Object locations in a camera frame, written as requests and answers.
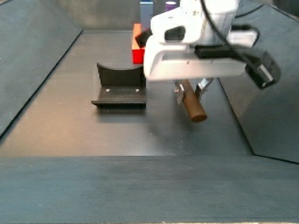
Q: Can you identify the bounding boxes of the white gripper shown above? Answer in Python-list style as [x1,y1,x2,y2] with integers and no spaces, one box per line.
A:
[145,6,257,104]

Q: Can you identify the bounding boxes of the brown oval peg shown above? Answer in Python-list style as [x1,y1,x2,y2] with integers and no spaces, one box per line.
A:
[182,80,209,123]

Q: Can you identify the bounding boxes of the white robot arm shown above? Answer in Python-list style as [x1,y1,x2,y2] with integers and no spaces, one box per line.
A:
[145,0,257,101]

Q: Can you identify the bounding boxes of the black curved fixture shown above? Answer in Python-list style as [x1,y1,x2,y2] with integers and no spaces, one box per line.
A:
[91,64,147,108]

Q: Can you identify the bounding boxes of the red peg board base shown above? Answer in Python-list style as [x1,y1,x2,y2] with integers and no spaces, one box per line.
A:
[131,23,151,64]

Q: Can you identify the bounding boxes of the purple cylinder peg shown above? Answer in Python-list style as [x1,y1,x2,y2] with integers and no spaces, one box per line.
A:
[165,1,178,11]

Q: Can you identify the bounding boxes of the dark blue rectangular peg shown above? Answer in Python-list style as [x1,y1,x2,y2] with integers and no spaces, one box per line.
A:
[141,0,154,29]

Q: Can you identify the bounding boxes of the black cable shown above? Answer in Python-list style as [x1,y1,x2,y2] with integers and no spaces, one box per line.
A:
[199,0,250,64]

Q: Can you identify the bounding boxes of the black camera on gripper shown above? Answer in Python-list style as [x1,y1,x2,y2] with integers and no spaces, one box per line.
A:
[195,45,282,89]

